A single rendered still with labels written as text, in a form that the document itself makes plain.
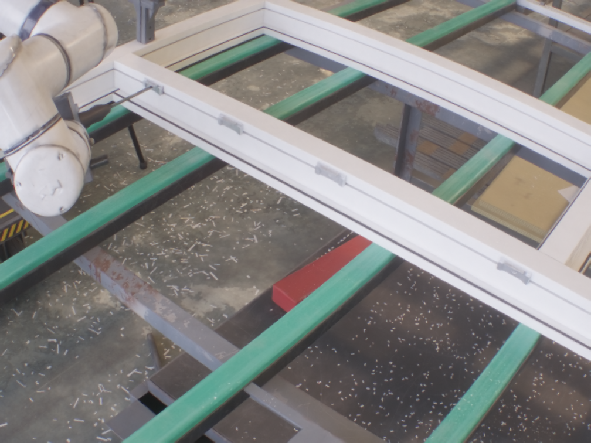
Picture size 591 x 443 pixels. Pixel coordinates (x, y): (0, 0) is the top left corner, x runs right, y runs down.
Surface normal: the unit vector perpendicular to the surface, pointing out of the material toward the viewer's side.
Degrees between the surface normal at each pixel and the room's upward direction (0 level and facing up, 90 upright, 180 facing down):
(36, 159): 70
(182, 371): 0
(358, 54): 90
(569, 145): 90
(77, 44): 59
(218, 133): 90
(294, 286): 0
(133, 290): 0
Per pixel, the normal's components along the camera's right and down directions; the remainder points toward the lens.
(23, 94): 0.65, 0.01
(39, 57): 0.68, -0.44
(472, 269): -0.62, 0.44
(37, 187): 0.17, 0.32
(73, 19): 0.39, -0.62
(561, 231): 0.08, -0.79
